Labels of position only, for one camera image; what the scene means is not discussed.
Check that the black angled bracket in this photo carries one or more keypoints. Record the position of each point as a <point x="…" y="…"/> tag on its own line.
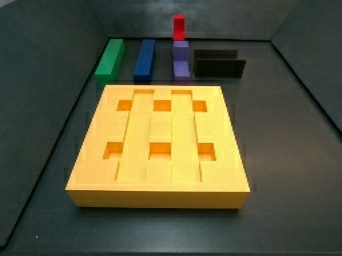
<point x="219" y="63"/>

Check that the purple stepped block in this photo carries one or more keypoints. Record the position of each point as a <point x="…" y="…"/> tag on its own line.
<point x="181" y="51"/>

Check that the blue long block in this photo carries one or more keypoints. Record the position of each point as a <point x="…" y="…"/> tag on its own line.
<point x="145" y="61"/>

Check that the red stepped block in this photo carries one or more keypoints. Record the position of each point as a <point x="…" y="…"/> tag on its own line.
<point x="178" y="29"/>

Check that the yellow slotted board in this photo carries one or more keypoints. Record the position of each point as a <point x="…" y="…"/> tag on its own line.
<point x="160" y="151"/>

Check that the green long block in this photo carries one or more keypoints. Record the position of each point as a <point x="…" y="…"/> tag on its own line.
<point x="110" y="62"/>

